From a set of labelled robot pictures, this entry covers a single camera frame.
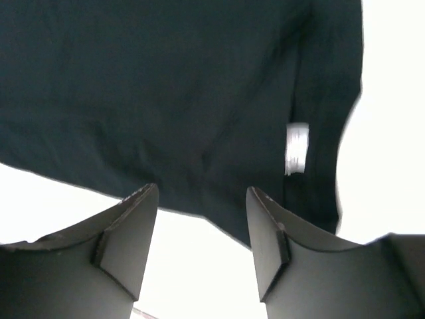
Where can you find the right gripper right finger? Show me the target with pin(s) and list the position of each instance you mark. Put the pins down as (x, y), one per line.
(303, 271)

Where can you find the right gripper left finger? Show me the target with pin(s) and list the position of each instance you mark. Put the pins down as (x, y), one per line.
(93, 269)

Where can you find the black t shirt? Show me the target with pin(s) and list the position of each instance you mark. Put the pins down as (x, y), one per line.
(202, 98)

